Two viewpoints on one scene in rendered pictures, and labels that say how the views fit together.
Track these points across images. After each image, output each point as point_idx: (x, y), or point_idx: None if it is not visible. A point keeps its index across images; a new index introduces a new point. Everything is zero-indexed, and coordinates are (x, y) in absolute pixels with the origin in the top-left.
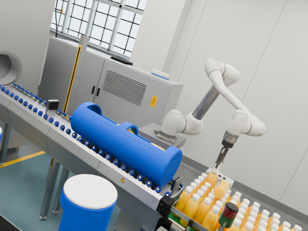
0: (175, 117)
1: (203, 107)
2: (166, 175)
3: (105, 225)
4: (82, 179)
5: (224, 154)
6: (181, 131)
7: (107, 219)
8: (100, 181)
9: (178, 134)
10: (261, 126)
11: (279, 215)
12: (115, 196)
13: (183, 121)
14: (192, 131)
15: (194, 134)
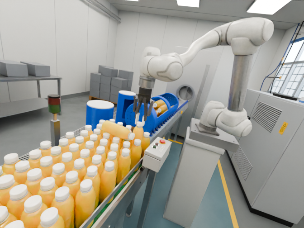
0: (207, 105)
1: (229, 92)
2: (132, 121)
3: (90, 119)
4: (107, 102)
5: (138, 101)
6: (212, 122)
7: (91, 115)
8: (108, 105)
9: (235, 140)
10: (159, 59)
11: (86, 187)
12: (97, 107)
13: (216, 111)
14: (225, 126)
15: (231, 134)
